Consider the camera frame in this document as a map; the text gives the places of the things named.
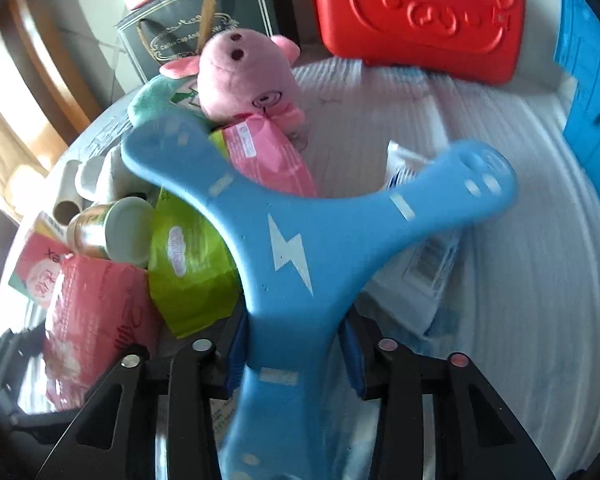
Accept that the pink wipes pack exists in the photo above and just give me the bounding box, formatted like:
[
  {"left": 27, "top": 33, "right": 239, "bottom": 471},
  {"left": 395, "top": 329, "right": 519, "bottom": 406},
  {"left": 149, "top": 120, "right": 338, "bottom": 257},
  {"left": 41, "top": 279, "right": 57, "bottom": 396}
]
[{"left": 222, "top": 113, "right": 318, "bottom": 199}]

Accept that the pink pig plush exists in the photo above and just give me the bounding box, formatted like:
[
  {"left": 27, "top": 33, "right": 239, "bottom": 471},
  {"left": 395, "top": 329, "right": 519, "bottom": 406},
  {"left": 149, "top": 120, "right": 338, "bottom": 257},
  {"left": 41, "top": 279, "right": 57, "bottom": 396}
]
[{"left": 128, "top": 33, "right": 309, "bottom": 134}]

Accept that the blue boomerang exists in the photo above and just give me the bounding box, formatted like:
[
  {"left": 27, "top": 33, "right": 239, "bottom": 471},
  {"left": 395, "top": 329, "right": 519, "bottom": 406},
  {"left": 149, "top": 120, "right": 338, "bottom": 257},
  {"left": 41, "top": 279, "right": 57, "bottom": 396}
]
[{"left": 121, "top": 112, "right": 520, "bottom": 480}]

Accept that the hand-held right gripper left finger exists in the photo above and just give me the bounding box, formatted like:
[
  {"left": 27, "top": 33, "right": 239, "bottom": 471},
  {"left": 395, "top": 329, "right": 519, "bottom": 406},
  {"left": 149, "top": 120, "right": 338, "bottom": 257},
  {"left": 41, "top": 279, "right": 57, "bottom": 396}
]
[{"left": 35, "top": 310, "right": 252, "bottom": 480}]

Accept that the blue plastic crate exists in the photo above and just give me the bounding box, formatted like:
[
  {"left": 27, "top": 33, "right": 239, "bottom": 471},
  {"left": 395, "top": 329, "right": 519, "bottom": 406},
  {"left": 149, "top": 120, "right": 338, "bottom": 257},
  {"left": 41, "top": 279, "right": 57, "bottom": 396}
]
[{"left": 552, "top": 0, "right": 600, "bottom": 189}]

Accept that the red toy suitcase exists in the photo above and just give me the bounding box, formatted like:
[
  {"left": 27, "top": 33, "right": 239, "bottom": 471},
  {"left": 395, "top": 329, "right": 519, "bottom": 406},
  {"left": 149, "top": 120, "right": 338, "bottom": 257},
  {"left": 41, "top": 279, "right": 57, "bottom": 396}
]
[{"left": 307, "top": 0, "right": 527, "bottom": 85}]

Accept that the white paper roll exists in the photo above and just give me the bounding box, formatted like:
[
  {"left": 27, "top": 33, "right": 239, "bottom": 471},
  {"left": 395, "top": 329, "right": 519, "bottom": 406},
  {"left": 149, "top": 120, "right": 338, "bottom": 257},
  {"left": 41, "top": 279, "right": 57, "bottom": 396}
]
[{"left": 53, "top": 159, "right": 84, "bottom": 227}]

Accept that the can with white lid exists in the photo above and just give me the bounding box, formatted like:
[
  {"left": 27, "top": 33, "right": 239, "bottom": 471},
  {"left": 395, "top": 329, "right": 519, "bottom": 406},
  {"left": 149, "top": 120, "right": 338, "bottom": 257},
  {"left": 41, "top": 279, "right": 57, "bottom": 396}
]
[{"left": 67, "top": 196, "right": 155, "bottom": 267}]

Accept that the wooden headboard frame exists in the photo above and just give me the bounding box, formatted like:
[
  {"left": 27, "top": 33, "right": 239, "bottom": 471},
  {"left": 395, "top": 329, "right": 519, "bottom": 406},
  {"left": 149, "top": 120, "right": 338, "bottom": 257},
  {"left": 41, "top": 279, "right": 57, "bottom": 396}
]
[{"left": 0, "top": 0, "right": 107, "bottom": 182}]

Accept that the green wipes pack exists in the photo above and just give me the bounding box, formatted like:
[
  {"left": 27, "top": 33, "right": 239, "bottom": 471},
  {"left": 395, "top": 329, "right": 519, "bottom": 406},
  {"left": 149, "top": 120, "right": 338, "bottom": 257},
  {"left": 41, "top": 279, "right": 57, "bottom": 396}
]
[{"left": 147, "top": 186, "right": 242, "bottom": 340}]

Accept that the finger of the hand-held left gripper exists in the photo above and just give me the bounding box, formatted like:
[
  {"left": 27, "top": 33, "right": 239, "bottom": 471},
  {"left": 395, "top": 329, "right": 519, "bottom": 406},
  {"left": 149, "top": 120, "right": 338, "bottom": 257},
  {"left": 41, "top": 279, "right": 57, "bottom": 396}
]
[{"left": 0, "top": 326, "right": 48, "bottom": 429}]

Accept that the white medicine box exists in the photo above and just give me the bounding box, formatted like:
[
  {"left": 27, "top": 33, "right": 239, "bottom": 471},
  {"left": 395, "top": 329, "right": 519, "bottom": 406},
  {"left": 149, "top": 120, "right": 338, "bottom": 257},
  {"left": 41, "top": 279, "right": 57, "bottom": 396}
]
[{"left": 359, "top": 139, "right": 464, "bottom": 337}]

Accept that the black gift box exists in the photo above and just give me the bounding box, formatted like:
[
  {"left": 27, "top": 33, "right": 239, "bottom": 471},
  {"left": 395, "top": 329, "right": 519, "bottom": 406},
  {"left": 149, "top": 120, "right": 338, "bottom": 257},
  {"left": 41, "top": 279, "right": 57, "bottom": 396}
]
[{"left": 115, "top": 0, "right": 301, "bottom": 84}]

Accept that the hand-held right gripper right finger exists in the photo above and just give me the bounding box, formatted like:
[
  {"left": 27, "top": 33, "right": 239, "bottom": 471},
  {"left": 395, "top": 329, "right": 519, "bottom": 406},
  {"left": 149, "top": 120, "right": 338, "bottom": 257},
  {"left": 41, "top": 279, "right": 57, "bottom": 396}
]
[{"left": 342, "top": 316, "right": 556, "bottom": 480}]

